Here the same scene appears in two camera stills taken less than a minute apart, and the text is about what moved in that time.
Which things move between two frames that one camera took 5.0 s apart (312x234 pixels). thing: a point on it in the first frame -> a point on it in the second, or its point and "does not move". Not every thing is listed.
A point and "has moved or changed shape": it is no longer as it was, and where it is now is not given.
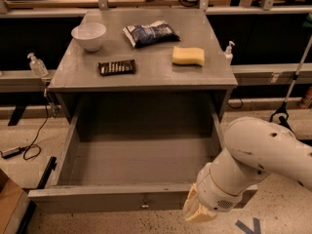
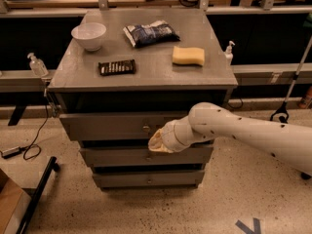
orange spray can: (304, 104) does not move
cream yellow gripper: (213, 192) -> (169, 136)
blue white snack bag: (155, 32) does not move
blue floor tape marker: (247, 230) does not move
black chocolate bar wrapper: (117, 67) does not move
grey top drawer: (130, 156) has moved or changed shape
